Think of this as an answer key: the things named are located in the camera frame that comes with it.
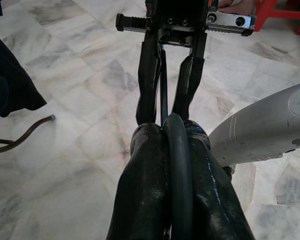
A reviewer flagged marble table red edge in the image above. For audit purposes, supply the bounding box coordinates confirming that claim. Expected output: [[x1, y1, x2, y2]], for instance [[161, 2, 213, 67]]
[[0, 114, 57, 155]]

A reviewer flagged red plastic stool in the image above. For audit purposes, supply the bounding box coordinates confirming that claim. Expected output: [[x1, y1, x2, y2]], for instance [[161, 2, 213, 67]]
[[254, 0, 300, 36]]

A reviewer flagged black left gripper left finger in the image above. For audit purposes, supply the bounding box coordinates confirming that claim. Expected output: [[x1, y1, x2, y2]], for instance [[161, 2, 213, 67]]
[[106, 122, 173, 240]]

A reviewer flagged black garment red trim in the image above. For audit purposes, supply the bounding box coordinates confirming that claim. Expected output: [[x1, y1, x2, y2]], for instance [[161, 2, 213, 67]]
[[0, 0, 48, 125]]

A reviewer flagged black plastic hanger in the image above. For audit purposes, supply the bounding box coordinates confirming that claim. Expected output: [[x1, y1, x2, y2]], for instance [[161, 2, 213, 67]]
[[158, 42, 195, 240]]

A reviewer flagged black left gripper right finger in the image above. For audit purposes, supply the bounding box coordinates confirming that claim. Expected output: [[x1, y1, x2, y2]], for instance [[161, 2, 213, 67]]
[[186, 120, 256, 240]]

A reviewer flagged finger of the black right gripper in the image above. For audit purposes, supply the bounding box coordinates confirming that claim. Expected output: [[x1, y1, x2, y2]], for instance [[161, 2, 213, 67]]
[[171, 32, 207, 121], [135, 31, 166, 126]]

